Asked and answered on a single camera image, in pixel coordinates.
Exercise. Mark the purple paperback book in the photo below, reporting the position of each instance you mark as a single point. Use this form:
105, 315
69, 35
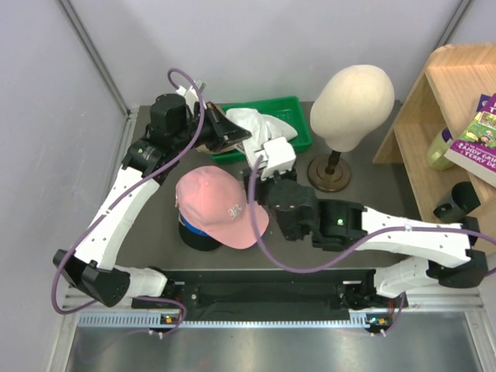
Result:
474, 150

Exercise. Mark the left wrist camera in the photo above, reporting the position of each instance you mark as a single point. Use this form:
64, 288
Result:
190, 94

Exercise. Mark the yellow mug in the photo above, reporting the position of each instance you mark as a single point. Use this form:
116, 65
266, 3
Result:
436, 158

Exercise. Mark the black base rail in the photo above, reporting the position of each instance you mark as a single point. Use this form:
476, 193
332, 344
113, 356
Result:
265, 295

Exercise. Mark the white grey cap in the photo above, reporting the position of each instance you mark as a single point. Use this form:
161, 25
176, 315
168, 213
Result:
279, 128

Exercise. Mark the dark wooden stand base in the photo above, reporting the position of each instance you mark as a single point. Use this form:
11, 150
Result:
329, 173

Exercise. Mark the pink and white cap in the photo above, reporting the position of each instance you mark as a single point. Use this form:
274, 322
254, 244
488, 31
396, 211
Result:
212, 200

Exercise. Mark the white cap black logo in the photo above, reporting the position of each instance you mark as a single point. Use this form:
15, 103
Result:
257, 124

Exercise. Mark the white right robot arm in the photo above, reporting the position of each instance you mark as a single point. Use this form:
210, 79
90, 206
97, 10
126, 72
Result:
434, 253

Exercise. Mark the blue cap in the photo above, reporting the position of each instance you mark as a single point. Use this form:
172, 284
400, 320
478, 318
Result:
190, 227

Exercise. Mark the dark green mug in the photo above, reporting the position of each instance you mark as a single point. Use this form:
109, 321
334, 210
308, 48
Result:
461, 200

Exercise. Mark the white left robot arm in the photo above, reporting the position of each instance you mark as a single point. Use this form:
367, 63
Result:
177, 125

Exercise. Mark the cream mannequin head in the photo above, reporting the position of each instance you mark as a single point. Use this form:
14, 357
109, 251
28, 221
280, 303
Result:
355, 102

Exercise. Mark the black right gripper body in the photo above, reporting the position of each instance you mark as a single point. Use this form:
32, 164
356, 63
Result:
264, 187

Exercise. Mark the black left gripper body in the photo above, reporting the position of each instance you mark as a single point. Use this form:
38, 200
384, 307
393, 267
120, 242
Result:
206, 134

